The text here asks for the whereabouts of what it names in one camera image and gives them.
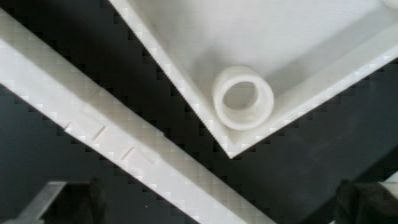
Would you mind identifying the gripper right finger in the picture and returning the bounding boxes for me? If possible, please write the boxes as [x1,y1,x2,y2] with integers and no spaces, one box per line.
[333,181,398,224]

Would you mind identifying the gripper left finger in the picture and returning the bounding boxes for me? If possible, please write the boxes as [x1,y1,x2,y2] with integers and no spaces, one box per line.
[5,180,108,224]

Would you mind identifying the white square tabletop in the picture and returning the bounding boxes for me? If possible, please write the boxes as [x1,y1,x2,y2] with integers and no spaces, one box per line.
[108,0,398,156]

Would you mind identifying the white obstacle fence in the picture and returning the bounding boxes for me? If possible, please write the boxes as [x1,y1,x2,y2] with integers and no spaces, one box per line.
[0,9,275,224]

